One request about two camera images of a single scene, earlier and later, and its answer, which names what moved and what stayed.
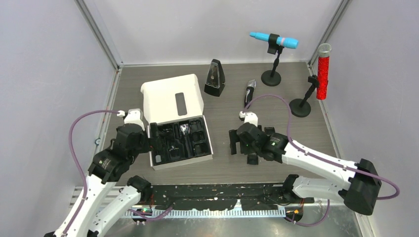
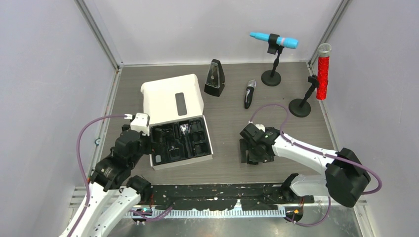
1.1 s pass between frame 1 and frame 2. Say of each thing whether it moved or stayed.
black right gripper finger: moved
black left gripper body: stayed
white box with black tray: stayed
